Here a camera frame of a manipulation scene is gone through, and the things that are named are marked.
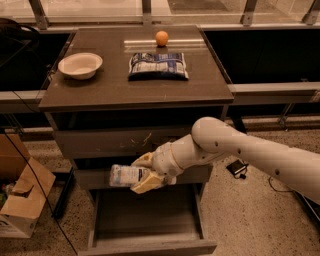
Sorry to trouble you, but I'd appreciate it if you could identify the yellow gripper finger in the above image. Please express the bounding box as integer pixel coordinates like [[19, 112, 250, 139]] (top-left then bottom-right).
[[131, 171, 165, 194], [132, 152, 153, 168]]

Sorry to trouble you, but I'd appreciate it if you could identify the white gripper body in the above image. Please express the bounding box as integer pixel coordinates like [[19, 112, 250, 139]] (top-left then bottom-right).
[[152, 143, 183, 185]]

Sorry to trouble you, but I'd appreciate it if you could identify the clear blue plastic bottle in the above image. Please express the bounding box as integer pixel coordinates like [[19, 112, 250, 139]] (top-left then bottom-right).
[[109, 164, 149, 187]]

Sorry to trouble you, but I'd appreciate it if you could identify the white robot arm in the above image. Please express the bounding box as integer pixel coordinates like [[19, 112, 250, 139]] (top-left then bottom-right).
[[131, 117, 320, 204]]

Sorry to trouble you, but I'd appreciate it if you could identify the grey top drawer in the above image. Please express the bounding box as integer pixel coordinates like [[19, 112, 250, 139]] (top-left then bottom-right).
[[54, 126, 191, 159]]

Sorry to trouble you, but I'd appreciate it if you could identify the grey middle drawer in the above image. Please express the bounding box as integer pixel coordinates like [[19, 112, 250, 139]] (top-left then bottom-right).
[[74, 165, 212, 190]]

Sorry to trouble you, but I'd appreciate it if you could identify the grey open bottom drawer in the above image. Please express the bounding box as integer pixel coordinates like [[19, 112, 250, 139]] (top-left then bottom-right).
[[78, 184, 217, 256]]

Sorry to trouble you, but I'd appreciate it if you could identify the grey drawer cabinet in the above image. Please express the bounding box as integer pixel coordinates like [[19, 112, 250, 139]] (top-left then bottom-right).
[[38, 25, 235, 256]]

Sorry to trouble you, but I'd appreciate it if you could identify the black power adapter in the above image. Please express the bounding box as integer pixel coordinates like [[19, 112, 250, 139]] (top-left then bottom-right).
[[226, 160, 247, 175]]

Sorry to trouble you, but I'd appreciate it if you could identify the black stand foot left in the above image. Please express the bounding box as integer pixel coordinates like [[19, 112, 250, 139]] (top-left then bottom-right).
[[52, 167, 74, 219]]

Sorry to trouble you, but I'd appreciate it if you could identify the blue white chip bag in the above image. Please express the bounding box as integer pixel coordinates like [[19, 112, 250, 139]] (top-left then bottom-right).
[[128, 53, 189, 81]]

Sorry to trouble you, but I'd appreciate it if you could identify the white paper bowl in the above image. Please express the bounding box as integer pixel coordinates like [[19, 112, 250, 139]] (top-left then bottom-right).
[[58, 53, 103, 80]]

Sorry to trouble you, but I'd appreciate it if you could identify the orange fruit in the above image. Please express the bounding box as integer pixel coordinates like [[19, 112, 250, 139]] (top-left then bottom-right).
[[155, 31, 169, 47]]

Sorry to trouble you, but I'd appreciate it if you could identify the brown cardboard box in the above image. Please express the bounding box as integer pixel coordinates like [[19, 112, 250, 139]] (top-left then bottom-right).
[[0, 134, 55, 238]]

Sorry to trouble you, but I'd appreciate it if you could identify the black metal floor leg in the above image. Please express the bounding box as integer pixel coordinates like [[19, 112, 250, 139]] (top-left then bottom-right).
[[295, 193, 320, 228]]

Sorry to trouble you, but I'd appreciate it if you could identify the black office chair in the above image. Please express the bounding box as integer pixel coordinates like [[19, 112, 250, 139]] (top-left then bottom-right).
[[0, 18, 40, 69]]

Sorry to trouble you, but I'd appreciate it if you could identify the black floor cable right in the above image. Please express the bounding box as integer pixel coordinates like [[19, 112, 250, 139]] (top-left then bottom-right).
[[233, 161, 294, 194]]

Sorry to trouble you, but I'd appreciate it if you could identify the black floor cable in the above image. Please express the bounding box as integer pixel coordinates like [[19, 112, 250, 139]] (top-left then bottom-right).
[[233, 161, 294, 194], [0, 128, 79, 256]]

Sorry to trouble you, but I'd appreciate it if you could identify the black floor cable left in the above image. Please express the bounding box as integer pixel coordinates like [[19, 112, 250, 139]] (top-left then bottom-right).
[[0, 128, 79, 256]]

